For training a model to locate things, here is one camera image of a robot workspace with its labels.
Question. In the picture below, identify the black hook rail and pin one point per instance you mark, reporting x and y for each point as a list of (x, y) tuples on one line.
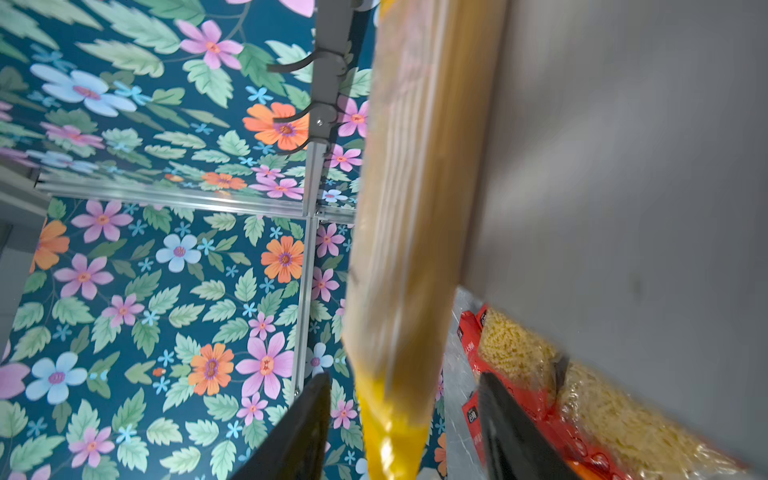
[(329, 69)]

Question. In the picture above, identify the red fusilli pasta bag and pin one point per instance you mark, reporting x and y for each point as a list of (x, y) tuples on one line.
[(530, 367)]

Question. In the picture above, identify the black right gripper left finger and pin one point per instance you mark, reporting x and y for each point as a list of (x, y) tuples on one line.
[(295, 448)]

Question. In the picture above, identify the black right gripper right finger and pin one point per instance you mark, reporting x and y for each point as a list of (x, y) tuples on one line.
[(514, 448)]

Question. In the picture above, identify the yellow spaghetti bag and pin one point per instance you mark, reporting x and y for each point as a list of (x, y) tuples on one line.
[(432, 82)]

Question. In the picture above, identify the white two-tier shelf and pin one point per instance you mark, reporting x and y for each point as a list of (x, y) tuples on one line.
[(622, 206)]

